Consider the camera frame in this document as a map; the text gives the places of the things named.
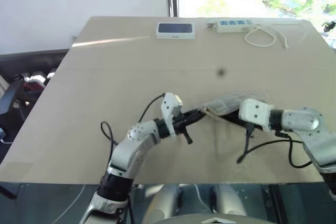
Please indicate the white phone box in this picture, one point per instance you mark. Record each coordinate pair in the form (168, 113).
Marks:
(176, 30)

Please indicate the grey robot torso plate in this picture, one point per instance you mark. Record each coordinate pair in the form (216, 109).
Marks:
(212, 220)

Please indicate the clear plastic bag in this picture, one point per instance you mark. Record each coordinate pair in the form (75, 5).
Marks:
(225, 103)

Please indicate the silver rounded robot leg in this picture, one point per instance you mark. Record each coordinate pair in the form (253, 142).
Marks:
(229, 203)
(161, 203)

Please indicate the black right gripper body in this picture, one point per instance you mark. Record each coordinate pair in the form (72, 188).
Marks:
(256, 126)

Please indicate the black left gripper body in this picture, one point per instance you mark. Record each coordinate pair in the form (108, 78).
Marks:
(179, 123)

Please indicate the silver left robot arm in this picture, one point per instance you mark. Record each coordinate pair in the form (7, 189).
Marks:
(136, 140)

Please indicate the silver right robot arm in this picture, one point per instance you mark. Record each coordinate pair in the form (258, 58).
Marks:
(302, 120)

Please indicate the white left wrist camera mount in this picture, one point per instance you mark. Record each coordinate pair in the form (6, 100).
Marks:
(169, 106)

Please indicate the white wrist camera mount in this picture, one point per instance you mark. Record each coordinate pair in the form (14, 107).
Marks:
(169, 106)
(256, 113)

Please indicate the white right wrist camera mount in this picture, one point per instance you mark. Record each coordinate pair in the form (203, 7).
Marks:
(256, 113)

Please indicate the red and white object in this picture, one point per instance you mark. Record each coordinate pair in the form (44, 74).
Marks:
(35, 81)

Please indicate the small black object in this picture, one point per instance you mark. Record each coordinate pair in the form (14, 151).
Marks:
(329, 26)

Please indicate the white power strip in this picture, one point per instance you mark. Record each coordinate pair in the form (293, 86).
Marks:
(233, 26)

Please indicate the black office chair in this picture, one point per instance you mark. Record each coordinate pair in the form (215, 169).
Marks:
(10, 98)

